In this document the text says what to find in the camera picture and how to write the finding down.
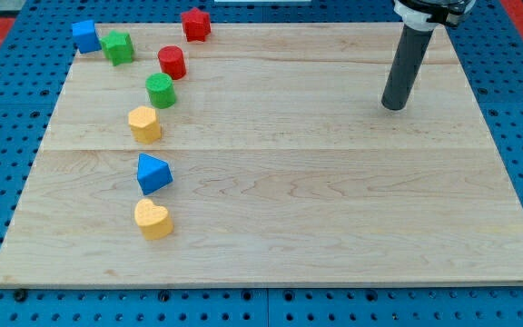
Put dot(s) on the green star block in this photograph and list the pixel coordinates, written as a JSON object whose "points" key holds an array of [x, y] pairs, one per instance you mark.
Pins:
{"points": [[117, 47]]}

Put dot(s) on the yellow heart block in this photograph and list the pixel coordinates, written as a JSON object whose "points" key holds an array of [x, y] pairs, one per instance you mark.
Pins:
{"points": [[154, 221]]}

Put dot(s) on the green cylinder block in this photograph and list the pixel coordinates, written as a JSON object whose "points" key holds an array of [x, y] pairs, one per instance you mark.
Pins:
{"points": [[160, 89]]}

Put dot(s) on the blue triangle block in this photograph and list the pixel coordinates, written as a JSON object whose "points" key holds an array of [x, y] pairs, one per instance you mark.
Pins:
{"points": [[152, 173]]}

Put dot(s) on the red star block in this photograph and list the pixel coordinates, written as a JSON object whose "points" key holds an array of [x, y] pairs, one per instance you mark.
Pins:
{"points": [[196, 24]]}

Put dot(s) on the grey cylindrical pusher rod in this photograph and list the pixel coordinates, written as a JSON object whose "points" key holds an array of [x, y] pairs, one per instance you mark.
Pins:
{"points": [[407, 61]]}

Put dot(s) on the yellow hexagon block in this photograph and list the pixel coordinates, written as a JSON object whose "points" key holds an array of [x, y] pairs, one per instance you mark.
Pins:
{"points": [[144, 124]]}

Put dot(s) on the white black robot arm flange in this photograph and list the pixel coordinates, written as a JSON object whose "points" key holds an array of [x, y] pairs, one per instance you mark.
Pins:
{"points": [[426, 15]]}

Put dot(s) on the light wooden board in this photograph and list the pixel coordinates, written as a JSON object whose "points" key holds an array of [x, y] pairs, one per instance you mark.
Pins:
{"points": [[287, 170]]}

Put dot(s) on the red cylinder block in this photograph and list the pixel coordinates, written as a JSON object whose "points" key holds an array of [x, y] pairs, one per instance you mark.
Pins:
{"points": [[171, 60]]}

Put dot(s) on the blue cube block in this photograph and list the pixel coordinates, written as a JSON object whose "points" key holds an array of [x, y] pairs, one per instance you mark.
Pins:
{"points": [[85, 36]]}

